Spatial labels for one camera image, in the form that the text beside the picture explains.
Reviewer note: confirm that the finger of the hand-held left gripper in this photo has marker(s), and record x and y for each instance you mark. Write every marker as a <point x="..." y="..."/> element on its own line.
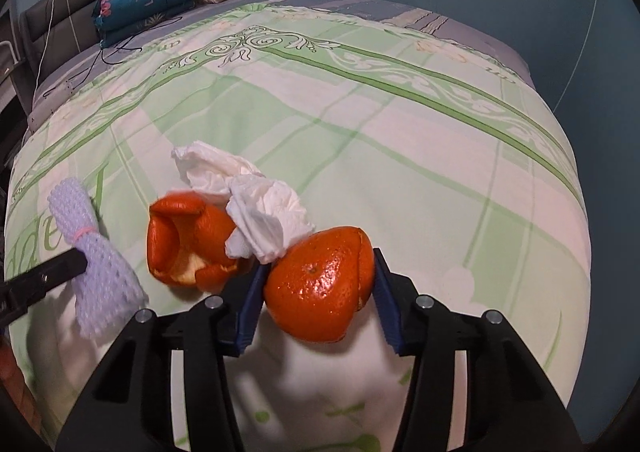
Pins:
<point x="45" y="277"/>

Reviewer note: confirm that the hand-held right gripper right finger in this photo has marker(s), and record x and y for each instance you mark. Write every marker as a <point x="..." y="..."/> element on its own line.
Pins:
<point x="385" y="304"/>

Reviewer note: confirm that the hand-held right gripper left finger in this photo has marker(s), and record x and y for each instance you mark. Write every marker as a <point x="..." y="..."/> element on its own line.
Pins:
<point x="250" y="312"/>

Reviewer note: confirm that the foam net with pink band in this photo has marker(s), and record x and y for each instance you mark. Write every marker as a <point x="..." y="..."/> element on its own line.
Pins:
<point x="105" y="282"/>

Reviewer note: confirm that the domed orange peel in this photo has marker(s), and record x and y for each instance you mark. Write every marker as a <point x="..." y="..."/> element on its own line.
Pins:
<point x="320" y="287"/>

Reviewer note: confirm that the crumpled white tissue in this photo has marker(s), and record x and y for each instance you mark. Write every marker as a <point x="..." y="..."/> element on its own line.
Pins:
<point x="265" y="222"/>
<point x="210" y="166"/>

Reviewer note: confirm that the torn open orange peel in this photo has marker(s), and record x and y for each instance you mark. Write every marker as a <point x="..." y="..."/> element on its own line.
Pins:
<point x="170" y="242"/>

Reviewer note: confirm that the green floral blanket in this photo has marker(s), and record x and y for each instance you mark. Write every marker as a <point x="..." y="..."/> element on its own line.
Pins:
<point x="400" y="156"/>

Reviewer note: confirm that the grey padded headboard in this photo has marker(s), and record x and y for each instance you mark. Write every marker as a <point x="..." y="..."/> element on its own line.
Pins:
<point x="65" y="16"/>

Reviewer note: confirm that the grey striped bedsheet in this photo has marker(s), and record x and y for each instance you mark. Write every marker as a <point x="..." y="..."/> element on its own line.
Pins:
<point x="450" y="31"/>

